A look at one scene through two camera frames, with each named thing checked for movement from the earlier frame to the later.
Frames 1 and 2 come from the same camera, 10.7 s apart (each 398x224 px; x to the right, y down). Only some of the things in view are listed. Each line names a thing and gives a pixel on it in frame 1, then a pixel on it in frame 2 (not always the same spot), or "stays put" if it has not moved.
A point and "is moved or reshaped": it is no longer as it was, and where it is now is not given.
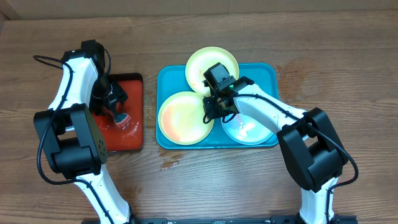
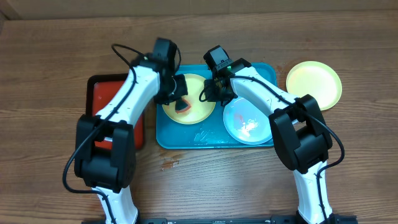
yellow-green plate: [204, 58] -> [316, 79]
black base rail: [339, 219] stays put
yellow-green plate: [180, 119] is moved or reshaped
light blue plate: [244, 130] stays put
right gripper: [212, 105] -> [214, 96]
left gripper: [121, 96] -> [182, 90]
